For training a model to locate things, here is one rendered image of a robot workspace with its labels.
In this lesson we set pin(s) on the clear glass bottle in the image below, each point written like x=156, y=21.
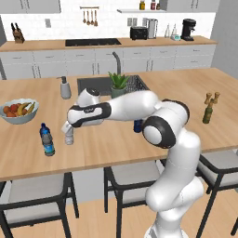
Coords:
x=174, y=31
x=167, y=32

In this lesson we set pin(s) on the grey soap dispenser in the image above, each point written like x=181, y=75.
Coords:
x=65, y=89

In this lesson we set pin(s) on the rail with hanging tools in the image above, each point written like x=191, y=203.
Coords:
x=89, y=17

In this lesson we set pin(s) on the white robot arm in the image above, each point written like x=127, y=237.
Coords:
x=173, y=173

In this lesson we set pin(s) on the red apple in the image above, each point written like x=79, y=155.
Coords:
x=14, y=108

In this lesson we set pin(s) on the black hob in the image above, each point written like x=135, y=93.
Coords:
x=93, y=42

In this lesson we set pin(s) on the orange fruit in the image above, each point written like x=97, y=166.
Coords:
x=6, y=109

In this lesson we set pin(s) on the grey wall cupboards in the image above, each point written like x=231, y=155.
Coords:
x=192, y=5
x=31, y=6

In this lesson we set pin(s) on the grey tap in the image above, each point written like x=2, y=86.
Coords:
x=117, y=63

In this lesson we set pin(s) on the wooden pepper mill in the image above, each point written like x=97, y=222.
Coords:
x=216, y=97

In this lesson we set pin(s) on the black coffee machine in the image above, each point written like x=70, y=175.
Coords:
x=188, y=30

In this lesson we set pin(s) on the grey wall socket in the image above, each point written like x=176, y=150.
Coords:
x=144, y=22
x=48, y=23
x=132, y=21

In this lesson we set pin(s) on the wooden salt mill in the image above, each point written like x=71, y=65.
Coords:
x=208, y=98

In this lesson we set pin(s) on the dark small jar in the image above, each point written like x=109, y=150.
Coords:
x=158, y=6

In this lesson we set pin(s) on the red jar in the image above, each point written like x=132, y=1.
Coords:
x=153, y=5

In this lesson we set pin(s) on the dark blue bottle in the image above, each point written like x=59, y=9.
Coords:
x=137, y=126

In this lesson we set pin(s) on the grey base cupboard run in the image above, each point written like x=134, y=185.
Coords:
x=77, y=62

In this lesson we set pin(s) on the yellow banana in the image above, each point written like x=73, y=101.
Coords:
x=22, y=108
x=31, y=107

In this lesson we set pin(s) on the white wall shelf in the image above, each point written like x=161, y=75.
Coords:
x=139, y=11

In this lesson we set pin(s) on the pale fruit bowl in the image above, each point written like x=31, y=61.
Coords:
x=18, y=119

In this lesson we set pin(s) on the blue plastic water bottle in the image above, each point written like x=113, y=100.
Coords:
x=47, y=142

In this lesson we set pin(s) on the grey seat black stool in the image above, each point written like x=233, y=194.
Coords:
x=34, y=192
x=220, y=167
x=133, y=179

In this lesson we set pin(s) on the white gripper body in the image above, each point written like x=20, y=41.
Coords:
x=69, y=137

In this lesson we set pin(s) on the yellow jar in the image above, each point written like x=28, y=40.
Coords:
x=142, y=5

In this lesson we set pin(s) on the green plant in pot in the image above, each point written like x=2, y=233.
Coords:
x=118, y=85

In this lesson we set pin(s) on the dark sink basin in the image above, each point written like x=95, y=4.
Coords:
x=93, y=84

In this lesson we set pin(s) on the wooden knife block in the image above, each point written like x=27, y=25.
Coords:
x=18, y=34

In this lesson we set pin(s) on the teal small box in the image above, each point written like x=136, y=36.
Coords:
x=176, y=37

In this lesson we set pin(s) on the black toaster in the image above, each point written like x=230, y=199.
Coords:
x=138, y=33

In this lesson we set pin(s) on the silver canister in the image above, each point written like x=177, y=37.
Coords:
x=152, y=28

